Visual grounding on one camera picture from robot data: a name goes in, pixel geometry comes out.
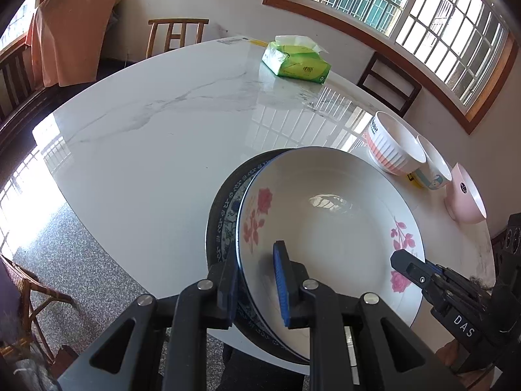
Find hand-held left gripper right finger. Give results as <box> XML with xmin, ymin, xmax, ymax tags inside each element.
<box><xmin>273</xmin><ymin>240</ymin><xmax>465</xmax><ymax>391</ymax></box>

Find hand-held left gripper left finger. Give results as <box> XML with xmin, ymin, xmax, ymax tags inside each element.
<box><xmin>57</xmin><ymin>244</ymin><xmax>241</xmax><ymax>391</ymax></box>

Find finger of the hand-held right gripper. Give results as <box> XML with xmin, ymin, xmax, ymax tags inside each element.
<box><xmin>390</xmin><ymin>248</ymin><xmax>494</xmax><ymax>315</ymax></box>

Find dark blue patterned plate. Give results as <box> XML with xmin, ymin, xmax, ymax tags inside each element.
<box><xmin>205</xmin><ymin>149</ymin><xmax>312</xmax><ymax>365</ymax></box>

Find white rose print plate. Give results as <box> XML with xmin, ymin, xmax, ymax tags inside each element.
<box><xmin>236</xmin><ymin>147</ymin><xmax>426</xmax><ymax>365</ymax></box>

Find white cartoon print bowl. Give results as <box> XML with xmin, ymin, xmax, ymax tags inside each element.
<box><xmin>411</xmin><ymin>134</ymin><xmax>453</xmax><ymax>191</ymax></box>

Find white ribbed bowl pink stripes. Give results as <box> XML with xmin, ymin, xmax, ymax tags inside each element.
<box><xmin>363</xmin><ymin>111</ymin><xmax>427</xmax><ymax>177</ymax></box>

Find person's right hand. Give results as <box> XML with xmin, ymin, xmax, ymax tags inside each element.
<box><xmin>433</xmin><ymin>340</ymin><xmax>464</xmax><ymax>371</ymax></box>

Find rattan chair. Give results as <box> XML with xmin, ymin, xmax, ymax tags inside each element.
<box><xmin>0</xmin><ymin>253</ymin><xmax>76</xmax><ymax>375</ymax></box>

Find green tissue pack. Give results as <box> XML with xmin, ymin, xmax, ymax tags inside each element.
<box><xmin>261</xmin><ymin>36</ymin><xmax>332</xmax><ymax>85</ymax></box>

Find dark wooden slatted chair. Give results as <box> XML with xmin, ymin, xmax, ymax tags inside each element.
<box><xmin>357</xmin><ymin>51</ymin><xmax>423</xmax><ymax>117</ymax></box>

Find white paper label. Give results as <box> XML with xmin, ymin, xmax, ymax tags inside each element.
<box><xmin>216</xmin><ymin>36</ymin><xmax>269</xmax><ymax>47</ymax></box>

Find brown framed barred window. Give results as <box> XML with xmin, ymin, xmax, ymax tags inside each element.
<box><xmin>262</xmin><ymin>0</ymin><xmax>519</xmax><ymax>135</ymax></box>

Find light wooden chair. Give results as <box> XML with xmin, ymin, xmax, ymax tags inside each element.
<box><xmin>146</xmin><ymin>18</ymin><xmax>209</xmax><ymax>58</ymax></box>

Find dark wooden bench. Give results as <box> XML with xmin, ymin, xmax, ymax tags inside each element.
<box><xmin>0</xmin><ymin>45</ymin><xmax>53</xmax><ymax>139</ymax></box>

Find orange cloth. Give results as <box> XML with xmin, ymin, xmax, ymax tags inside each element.
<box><xmin>26</xmin><ymin>0</ymin><xmax>122</xmax><ymax>87</ymax></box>

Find bright side window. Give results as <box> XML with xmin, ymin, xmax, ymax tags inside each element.
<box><xmin>0</xmin><ymin>0</ymin><xmax>45</xmax><ymax>53</ymax></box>

